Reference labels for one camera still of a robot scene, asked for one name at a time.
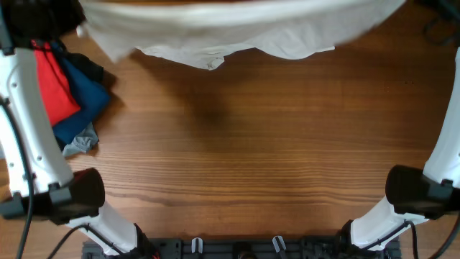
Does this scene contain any light blue denim garment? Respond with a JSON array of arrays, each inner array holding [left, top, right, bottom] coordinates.
[[63, 123, 99, 157]]

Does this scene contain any red folded t-shirt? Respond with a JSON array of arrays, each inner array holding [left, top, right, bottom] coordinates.
[[32, 41, 81, 126]]

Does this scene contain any black folded garment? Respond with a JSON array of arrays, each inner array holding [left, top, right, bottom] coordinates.
[[53, 50, 105, 152]]

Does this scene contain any white t-shirt black print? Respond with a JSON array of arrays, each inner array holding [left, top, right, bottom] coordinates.
[[78, 0, 404, 71]]

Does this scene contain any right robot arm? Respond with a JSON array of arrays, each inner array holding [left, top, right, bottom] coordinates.
[[333, 77, 459, 257]]

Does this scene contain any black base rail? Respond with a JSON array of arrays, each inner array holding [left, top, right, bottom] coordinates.
[[81, 235, 402, 259]]

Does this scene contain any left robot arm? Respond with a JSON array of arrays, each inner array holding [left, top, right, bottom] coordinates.
[[1, 1, 160, 258]]

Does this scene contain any blue folded t-shirt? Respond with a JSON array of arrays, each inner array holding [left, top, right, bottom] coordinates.
[[50, 41, 111, 145]]

